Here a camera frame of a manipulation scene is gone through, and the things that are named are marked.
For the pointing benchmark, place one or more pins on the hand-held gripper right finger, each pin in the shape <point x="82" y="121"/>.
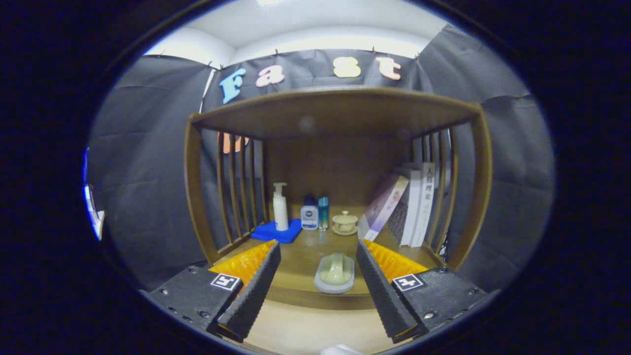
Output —
<point x="384" y="291"/>

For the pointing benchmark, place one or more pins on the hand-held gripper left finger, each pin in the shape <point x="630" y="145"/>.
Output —
<point x="252" y="291"/>

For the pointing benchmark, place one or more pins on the wooden drawer with black knob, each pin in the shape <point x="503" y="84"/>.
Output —
<point x="305" y="328"/>

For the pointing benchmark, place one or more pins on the wooden countertop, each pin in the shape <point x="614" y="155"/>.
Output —
<point x="300" y="256"/>

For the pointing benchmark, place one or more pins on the wooden cabinet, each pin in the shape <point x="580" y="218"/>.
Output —
<point x="335" y="111"/>

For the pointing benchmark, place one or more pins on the folded blue cloth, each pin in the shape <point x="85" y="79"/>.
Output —
<point x="266" y="232"/>

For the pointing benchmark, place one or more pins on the dark patterned book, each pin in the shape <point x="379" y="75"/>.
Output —
<point x="398" y="222"/>

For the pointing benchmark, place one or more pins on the beige lidded teacup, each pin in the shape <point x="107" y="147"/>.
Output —
<point x="345" y="223"/>

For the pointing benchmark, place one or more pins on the leaning purple white book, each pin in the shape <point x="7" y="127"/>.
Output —
<point x="382" y="209"/>

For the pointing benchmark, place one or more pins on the plain white book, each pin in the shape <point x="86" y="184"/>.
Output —
<point x="411" y="212"/>

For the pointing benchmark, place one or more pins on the white pump bottle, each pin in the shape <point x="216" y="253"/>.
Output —
<point x="281" y="212"/>

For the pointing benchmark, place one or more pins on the white book with black characters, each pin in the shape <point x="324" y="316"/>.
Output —
<point x="425" y="207"/>

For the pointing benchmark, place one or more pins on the white bottle with blue cap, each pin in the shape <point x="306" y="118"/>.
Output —
<point x="309" y="217"/>

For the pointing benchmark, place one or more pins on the slim teal bottle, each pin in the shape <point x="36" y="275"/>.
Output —
<point x="323" y="214"/>

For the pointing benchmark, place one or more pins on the black backdrop cloth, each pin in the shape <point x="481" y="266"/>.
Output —
<point x="143" y="172"/>

